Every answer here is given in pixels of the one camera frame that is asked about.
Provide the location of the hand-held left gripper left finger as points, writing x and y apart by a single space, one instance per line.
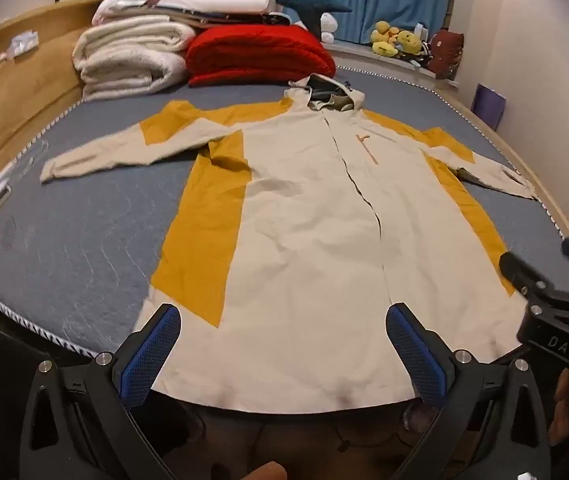
150 355

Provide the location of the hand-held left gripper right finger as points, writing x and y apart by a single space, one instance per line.
417 355

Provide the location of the beige and yellow hooded jacket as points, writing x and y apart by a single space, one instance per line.
304 260

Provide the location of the grey bed mattress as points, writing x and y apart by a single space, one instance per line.
89 260

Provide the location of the purple box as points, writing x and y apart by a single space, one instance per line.
487 105

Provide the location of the yellow plush toy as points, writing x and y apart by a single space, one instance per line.
383 31
384 50
409 41

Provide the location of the white fluffy folded blanket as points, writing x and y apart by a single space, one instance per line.
129 60

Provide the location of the white plush toy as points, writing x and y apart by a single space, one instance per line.
329 25

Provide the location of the red folded quilt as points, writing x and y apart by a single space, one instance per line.
259 52

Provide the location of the white crumpled paper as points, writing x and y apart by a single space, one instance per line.
19 45

